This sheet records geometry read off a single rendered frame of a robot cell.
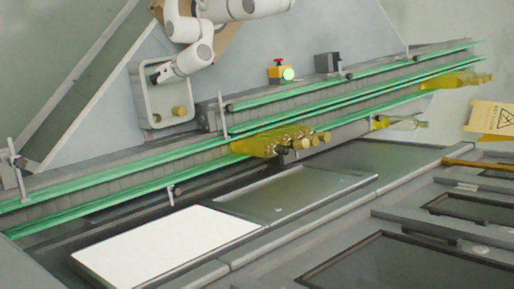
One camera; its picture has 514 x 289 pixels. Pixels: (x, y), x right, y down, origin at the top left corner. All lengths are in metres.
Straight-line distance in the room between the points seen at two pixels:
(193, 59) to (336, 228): 0.61
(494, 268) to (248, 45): 1.21
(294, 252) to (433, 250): 0.32
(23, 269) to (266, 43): 1.68
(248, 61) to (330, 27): 0.49
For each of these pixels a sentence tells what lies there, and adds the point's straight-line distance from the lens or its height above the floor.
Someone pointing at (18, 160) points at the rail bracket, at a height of 1.01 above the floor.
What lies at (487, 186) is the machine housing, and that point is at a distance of 1.63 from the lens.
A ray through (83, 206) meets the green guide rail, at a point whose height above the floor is 0.91.
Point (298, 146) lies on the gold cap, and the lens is 1.60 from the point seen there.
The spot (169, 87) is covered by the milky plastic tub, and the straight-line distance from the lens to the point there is 1.75.
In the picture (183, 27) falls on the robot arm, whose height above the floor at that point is 1.06.
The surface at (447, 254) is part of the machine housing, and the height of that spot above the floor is 1.71.
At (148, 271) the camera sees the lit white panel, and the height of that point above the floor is 1.27.
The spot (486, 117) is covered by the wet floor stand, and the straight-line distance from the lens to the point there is 4.89.
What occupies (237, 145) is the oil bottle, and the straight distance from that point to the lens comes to 1.73.
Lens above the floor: 2.28
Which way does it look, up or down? 50 degrees down
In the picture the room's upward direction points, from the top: 98 degrees clockwise
